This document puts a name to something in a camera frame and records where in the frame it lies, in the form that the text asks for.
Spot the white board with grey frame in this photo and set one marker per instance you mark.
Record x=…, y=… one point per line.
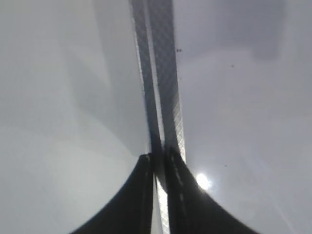
x=228, y=85

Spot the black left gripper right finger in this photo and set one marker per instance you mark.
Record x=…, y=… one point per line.
x=191, y=210

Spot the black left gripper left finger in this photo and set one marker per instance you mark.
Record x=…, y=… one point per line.
x=130, y=210

